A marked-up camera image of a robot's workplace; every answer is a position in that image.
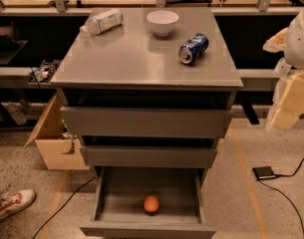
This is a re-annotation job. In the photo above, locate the grey middle drawer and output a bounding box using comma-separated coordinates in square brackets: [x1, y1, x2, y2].
[80, 145, 216, 168]

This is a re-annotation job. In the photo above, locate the clear hand sanitizer bottle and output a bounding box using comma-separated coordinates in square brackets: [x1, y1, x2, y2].
[274, 58, 291, 76]

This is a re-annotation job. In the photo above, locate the clear plastic water bottle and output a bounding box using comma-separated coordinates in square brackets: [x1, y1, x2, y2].
[80, 9, 124, 35]

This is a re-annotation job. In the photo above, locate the cardboard box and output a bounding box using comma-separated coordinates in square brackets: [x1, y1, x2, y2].
[25, 94, 89, 170]

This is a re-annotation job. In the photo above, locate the tray of small parts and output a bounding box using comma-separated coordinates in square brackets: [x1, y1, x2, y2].
[29, 60, 61, 84]

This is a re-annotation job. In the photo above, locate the black floor cable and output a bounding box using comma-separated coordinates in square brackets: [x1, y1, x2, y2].
[31, 175, 97, 239]

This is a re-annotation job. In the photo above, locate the white ceramic bowl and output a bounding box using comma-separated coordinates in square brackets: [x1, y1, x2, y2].
[147, 10, 179, 36]

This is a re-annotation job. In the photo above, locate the blue soda can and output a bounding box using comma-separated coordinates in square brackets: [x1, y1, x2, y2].
[178, 33, 209, 65]

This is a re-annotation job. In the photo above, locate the black foot pedal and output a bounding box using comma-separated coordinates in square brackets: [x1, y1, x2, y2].
[252, 166, 276, 180]

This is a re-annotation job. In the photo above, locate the grey top drawer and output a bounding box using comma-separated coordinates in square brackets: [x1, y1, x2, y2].
[61, 107, 232, 138]

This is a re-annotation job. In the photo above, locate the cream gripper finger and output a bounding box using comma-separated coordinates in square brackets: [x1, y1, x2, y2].
[266, 71, 304, 130]
[263, 28, 288, 53]

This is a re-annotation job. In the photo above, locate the grey drawer cabinet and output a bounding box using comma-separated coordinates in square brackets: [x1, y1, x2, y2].
[50, 7, 244, 171]

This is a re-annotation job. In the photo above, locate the black pedal cable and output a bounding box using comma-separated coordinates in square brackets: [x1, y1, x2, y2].
[257, 149, 304, 239]

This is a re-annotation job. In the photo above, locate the orange fruit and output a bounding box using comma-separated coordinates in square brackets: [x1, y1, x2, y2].
[144, 195, 159, 213]

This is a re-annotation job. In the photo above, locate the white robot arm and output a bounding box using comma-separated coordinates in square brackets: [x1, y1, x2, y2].
[263, 8, 304, 133]

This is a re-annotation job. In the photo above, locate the white red sneaker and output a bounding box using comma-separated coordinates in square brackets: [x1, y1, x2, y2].
[0, 189, 36, 222]

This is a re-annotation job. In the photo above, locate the grey open bottom drawer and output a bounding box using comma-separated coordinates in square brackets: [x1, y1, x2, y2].
[80, 167, 215, 239]

